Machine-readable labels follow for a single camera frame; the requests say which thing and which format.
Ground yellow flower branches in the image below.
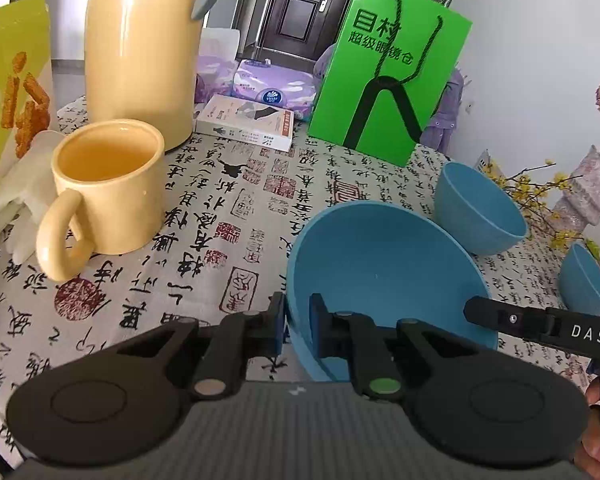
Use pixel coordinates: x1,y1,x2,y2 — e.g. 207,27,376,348
472,150,600,257

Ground white purple plastic pack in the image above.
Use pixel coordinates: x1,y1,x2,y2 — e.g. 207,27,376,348
195,27,241,107

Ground green paper bag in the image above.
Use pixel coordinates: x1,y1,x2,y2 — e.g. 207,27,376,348
307,0,474,167

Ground yellow-green snack bag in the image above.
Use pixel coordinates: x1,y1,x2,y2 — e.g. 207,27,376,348
0,0,57,212

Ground white rubber gloves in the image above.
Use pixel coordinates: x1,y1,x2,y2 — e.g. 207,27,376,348
0,129,69,264

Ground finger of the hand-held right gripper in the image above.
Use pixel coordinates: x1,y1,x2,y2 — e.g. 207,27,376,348
464,296,549,344

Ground printed tablecloth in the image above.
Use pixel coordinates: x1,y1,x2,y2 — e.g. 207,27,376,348
0,96,600,467

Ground blue bowl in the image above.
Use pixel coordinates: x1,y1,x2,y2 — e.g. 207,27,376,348
559,242,600,316
433,161,529,256
285,200,499,382

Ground purple tissue pack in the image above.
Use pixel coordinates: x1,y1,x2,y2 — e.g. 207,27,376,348
229,58,316,122

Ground yellow thermos jug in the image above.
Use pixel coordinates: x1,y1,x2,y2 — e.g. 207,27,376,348
83,0,241,154

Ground dark brown door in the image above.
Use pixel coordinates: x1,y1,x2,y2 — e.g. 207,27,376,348
256,0,369,62

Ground flat white box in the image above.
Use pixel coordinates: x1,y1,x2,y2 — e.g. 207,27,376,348
194,93,296,152

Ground speckled purple vase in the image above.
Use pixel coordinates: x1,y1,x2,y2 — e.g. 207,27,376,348
550,144,600,231

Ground yellow mug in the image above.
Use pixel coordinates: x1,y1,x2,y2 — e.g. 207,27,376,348
35,118,167,282

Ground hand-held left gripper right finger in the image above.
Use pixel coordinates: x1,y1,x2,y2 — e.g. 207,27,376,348
310,294,481,402

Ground person's right hand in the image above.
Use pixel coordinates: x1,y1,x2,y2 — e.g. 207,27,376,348
580,380,600,479

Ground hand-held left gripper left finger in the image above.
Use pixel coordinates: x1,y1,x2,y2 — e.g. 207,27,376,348
115,291,287,402

